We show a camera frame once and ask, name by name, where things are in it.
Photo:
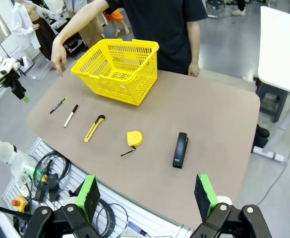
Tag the finger of the green-tipped left gripper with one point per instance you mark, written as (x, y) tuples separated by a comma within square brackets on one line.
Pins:
[(27, 99)]

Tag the person in navy t-shirt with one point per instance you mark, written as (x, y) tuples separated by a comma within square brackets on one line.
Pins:
[(159, 32)]

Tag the clear plastic bin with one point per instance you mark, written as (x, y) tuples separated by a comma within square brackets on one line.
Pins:
[(39, 70)]

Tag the dark stool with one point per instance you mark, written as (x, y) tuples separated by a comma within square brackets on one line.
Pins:
[(271, 99)]

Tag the yellow emergency stop button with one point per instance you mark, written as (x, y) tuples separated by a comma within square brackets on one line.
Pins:
[(19, 203)]

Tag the yellow plastic shopping basket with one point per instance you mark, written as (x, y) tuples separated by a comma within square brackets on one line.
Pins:
[(132, 89)]

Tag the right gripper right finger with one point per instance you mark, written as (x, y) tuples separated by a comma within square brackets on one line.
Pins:
[(204, 196)]

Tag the slotted aluminium base plate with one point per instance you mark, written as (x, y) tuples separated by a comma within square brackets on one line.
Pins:
[(139, 213)]

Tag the yellow utility knife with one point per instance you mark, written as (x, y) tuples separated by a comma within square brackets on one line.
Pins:
[(93, 129)]

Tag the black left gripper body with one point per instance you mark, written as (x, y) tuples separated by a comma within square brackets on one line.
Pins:
[(14, 85)]

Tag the black stapler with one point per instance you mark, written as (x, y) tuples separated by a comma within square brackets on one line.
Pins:
[(180, 148)]

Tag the person's left hand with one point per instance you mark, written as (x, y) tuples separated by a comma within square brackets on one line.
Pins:
[(193, 70)]

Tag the black power adapter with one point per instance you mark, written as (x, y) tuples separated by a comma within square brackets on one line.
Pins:
[(53, 182)]

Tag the person's left forearm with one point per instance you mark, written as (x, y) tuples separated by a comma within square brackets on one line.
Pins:
[(193, 42)]

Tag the yellow tape measure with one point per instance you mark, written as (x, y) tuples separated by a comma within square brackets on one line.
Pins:
[(134, 138)]

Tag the white marker black cap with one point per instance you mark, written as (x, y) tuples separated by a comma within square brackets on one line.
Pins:
[(70, 116)]

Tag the black backpack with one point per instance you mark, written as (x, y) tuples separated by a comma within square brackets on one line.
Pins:
[(261, 135)]

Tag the black pen yellow tip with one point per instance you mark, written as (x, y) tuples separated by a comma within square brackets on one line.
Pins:
[(58, 105)]

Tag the mannequin in white shirt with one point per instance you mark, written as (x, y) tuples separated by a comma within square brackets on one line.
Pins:
[(23, 24)]

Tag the person's right hand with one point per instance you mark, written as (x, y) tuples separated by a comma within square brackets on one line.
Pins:
[(59, 54)]

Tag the large white table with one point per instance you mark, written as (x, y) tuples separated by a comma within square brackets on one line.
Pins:
[(281, 44)]

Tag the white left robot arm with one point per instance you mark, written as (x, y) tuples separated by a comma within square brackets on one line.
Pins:
[(1, 148)]

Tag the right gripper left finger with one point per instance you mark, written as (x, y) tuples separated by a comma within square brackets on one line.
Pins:
[(91, 196)]

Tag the mannequin in orange pants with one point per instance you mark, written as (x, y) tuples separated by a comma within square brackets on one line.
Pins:
[(116, 17)]

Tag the person's right forearm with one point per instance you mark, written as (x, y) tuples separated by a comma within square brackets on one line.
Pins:
[(80, 22)]

